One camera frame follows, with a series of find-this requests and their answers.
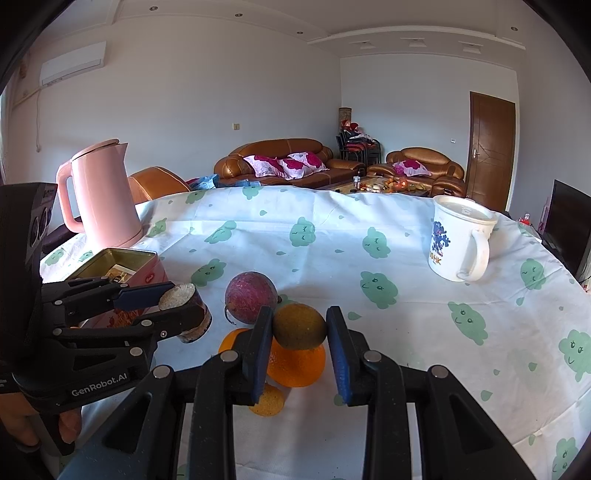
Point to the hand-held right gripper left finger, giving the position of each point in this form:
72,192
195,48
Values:
261,350

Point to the wooden coffee table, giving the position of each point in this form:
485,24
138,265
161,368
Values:
341,184

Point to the stacked black chairs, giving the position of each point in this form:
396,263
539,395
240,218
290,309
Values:
358,147

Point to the blue denim cloth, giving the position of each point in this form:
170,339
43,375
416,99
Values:
205,181

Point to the purple round radish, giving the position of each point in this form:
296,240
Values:
249,295

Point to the printed paper leaflet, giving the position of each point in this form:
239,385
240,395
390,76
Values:
121,272

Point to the pink floral pillow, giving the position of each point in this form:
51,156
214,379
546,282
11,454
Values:
304,164
265,166
411,168

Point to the pink electric kettle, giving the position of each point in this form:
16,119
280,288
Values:
106,194

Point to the white mug with blue print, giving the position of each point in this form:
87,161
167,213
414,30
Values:
448,249

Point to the brown leather chair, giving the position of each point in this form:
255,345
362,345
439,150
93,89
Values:
157,184

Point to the pile of small snacks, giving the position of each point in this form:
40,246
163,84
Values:
388,183

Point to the white air conditioner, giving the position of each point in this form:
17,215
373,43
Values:
74,64

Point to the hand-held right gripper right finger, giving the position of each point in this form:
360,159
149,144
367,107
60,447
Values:
339,355

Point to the long brown leather sofa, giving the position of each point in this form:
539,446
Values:
341,166

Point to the black television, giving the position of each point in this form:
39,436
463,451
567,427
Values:
568,221

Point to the person's left hand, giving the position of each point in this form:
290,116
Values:
14,422

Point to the tall patterned vase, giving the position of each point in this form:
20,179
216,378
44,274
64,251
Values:
345,117

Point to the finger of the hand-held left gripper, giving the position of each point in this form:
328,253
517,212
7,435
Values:
138,330
143,295

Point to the brown leather armchair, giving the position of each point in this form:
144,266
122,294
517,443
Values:
429,157

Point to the large orange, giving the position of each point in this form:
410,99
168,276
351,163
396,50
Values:
295,369

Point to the white tablecloth with green clouds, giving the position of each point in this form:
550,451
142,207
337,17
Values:
415,323

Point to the brown wooden door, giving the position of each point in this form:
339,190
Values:
489,152

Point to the pink metal tin box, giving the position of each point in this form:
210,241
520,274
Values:
152,274

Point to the small cut taro chunk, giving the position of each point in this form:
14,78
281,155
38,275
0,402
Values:
178,295

